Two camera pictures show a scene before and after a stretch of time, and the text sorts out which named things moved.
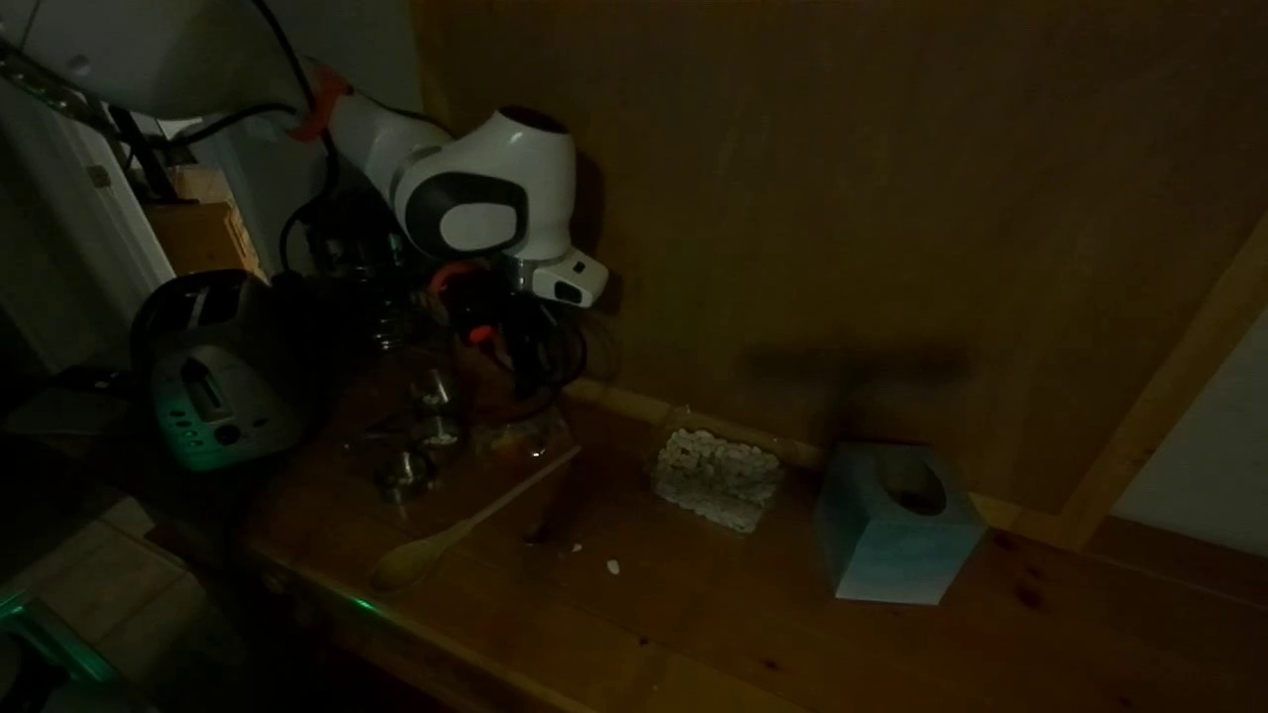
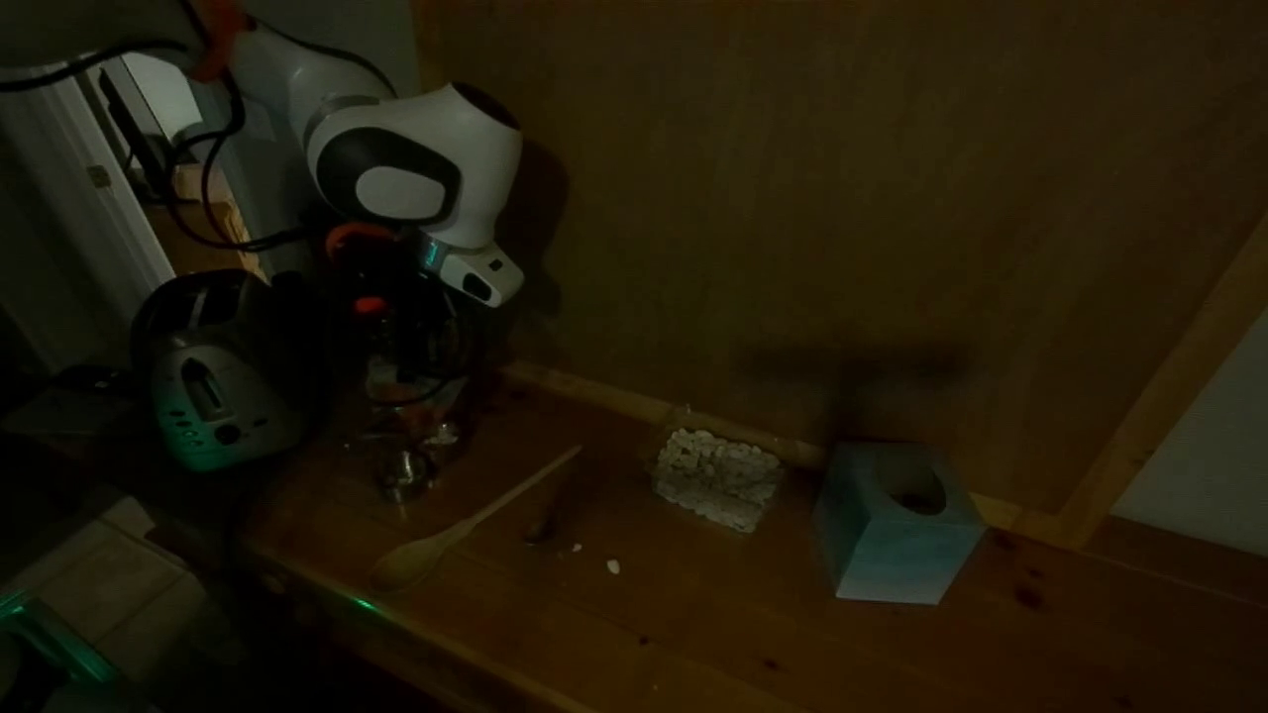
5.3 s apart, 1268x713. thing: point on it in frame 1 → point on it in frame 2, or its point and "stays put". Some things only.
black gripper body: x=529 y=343 → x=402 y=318
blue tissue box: x=898 y=525 stays put
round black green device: x=223 y=371 stays put
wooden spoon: x=421 y=553 stays put
